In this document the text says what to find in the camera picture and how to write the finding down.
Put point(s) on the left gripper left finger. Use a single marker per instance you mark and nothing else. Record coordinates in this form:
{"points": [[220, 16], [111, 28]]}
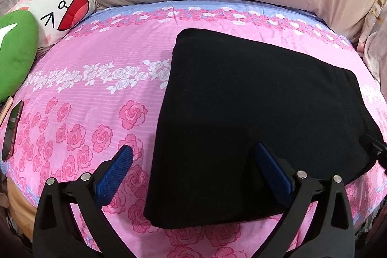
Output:
{"points": [[56, 233]]}

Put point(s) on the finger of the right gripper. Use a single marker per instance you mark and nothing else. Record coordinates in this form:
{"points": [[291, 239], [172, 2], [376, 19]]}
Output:
{"points": [[378, 149]]}

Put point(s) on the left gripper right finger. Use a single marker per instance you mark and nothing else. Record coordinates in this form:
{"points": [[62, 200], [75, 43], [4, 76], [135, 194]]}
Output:
{"points": [[317, 218]]}

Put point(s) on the black pants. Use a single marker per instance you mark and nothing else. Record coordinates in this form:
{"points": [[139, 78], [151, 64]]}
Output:
{"points": [[233, 105]]}

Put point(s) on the floral pink curtain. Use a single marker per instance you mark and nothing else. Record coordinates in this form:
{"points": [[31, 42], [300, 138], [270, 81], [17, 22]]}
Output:
{"points": [[372, 42]]}

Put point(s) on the red smartphone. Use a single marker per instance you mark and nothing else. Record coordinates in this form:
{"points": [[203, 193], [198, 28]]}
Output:
{"points": [[11, 131]]}

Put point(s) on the gold smartphone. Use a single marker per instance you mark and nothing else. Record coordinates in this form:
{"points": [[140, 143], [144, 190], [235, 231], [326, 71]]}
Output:
{"points": [[7, 105]]}

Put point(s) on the pink rose bedsheet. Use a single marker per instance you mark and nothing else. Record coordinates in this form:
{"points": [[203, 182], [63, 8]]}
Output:
{"points": [[101, 87]]}

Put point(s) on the green plush pillow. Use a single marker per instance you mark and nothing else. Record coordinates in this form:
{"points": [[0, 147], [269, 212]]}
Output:
{"points": [[19, 40]]}

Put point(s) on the white cartoon face pillow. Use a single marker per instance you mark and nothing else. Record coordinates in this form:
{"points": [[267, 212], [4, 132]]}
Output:
{"points": [[56, 17]]}

